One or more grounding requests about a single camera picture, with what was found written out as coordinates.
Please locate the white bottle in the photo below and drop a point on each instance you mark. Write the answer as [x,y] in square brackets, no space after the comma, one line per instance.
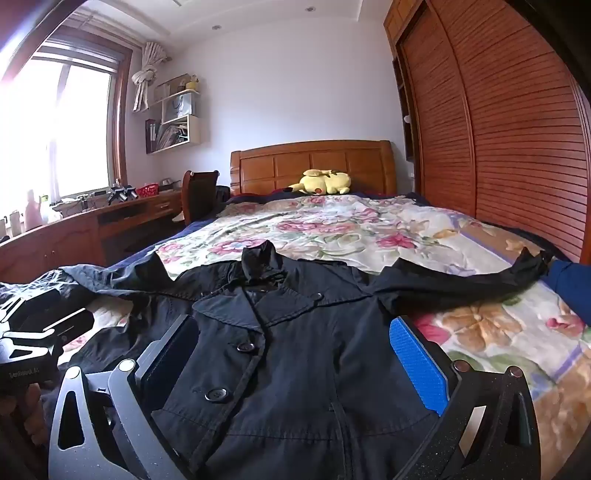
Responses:
[14,224]

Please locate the tied beige curtain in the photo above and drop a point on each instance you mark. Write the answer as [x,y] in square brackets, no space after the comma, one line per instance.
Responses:
[145,76]

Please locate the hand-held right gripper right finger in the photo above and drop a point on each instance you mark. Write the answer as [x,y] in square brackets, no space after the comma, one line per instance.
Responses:
[418,364]

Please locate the black shirt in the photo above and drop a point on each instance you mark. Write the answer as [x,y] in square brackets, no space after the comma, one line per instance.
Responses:
[300,369]

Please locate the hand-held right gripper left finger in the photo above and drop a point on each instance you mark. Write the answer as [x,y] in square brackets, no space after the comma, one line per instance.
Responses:
[173,355]

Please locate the wooden slatted wardrobe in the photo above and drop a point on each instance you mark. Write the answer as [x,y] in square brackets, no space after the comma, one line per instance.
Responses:
[498,115]

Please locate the window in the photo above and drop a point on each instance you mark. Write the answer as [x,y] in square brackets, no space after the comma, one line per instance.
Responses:
[78,129]

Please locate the red basket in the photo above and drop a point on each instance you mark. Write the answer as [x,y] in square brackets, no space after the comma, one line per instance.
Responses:
[147,190]

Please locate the dark binders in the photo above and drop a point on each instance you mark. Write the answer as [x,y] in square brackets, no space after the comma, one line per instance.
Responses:
[151,136]

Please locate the wooden bed headboard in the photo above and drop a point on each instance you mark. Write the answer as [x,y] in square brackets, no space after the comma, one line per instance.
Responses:
[277,166]

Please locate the wooden chair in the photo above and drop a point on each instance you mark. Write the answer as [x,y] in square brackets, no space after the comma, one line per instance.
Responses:
[198,198]

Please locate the black and silver device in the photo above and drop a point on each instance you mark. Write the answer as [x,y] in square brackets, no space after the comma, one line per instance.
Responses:
[121,194]

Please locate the pink bottle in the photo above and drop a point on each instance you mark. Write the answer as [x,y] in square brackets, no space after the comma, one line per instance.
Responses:
[32,212]

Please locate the yellow plush toy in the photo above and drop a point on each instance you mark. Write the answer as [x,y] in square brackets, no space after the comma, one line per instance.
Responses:
[323,182]

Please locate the wooden desk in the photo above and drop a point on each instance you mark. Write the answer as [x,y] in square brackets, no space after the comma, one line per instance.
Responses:
[69,240]

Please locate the floral blanket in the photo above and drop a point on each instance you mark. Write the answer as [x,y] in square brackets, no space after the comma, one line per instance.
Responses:
[323,230]

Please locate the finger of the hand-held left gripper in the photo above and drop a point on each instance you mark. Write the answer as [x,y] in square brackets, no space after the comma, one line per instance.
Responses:
[10,310]
[64,323]

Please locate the person's left hand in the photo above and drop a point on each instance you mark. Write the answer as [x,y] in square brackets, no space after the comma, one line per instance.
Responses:
[31,408]

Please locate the white paper bag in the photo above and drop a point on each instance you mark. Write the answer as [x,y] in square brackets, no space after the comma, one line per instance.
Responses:
[181,107]

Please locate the small yellow toy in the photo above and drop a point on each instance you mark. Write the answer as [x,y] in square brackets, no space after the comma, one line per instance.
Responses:
[193,83]

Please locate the black bag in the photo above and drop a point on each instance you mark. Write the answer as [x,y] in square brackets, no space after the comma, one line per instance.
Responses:
[223,194]

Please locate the blue cloth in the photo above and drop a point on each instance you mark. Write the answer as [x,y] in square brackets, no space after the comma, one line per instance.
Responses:
[572,286]

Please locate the white wall shelf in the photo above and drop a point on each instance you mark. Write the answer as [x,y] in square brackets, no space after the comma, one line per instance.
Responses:
[196,129]

